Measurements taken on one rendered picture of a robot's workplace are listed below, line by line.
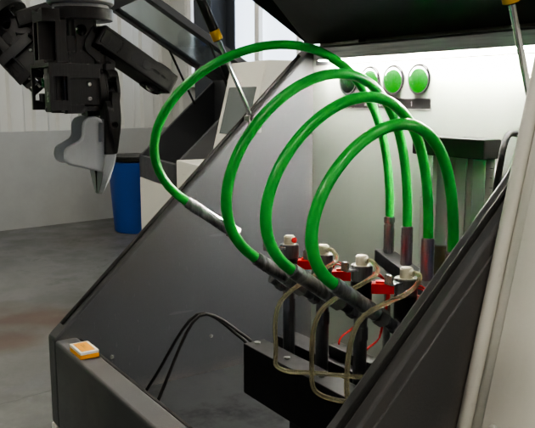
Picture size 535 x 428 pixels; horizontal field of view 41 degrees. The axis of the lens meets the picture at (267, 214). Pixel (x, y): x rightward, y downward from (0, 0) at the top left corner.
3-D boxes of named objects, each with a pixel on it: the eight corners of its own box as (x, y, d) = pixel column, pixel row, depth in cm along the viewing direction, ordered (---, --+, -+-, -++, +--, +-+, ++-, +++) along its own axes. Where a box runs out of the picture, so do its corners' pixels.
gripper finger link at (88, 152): (60, 195, 83) (57, 115, 82) (109, 192, 86) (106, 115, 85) (69, 199, 81) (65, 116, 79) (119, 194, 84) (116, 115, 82)
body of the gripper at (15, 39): (39, 99, 111) (-14, 44, 111) (80, 62, 111) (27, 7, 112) (22, 87, 103) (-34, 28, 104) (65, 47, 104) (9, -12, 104)
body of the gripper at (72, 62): (31, 115, 84) (26, 9, 82) (102, 115, 89) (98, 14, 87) (52, 117, 78) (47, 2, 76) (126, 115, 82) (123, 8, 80)
